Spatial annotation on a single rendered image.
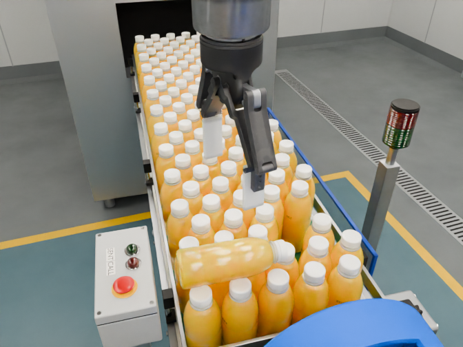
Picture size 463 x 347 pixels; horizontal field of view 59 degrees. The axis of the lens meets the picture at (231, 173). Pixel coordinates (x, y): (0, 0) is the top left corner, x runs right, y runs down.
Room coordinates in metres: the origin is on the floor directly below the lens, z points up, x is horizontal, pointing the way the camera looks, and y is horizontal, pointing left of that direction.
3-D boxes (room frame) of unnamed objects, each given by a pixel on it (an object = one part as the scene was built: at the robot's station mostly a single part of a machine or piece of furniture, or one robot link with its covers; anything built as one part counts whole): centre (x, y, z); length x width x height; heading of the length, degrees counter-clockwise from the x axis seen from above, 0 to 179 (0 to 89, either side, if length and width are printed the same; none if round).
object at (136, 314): (0.51, 0.20, 1.05); 0.20 x 0.10 x 0.10; 14
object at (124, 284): (0.46, 0.18, 1.11); 0.04 x 0.04 x 0.01
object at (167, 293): (0.54, 0.13, 0.94); 0.03 x 0.02 x 0.08; 14
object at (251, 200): (0.43, -0.03, 1.34); 0.03 x 0.01 x 0.07; 115
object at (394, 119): (0.84, -0.39, 1.23); 0.06 x 0.06 x 0.04
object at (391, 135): (0.84, -0.39, 1.18); 0.06 x 0.06 x 0.05
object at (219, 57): (0.49, 0.00, 1.48); 0.08 x 0.07 x 0.09; 25
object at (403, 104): (0.84, -0.39, 1.18); 0.06 x 0.06 x 0.16
